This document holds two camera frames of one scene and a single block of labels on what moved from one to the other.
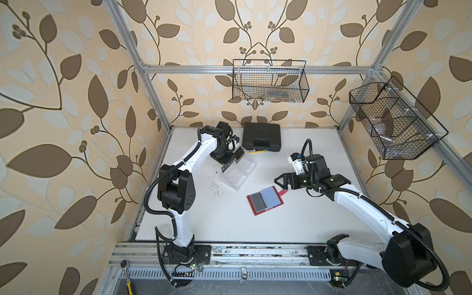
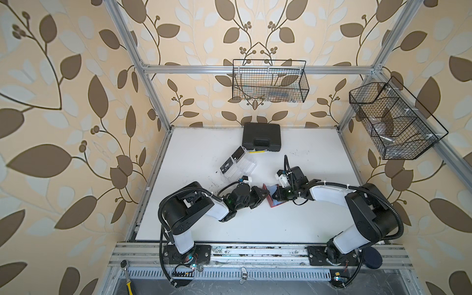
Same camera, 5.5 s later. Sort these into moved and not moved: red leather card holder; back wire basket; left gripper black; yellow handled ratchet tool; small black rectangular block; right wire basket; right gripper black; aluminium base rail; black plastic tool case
Moved: red leather card holder; right gripper black; left gripper black
Not moved: yellow handled ratchet tool; right wire basket; black plastic tool case; aluminium base rail; back wire basket; small black rectangular block
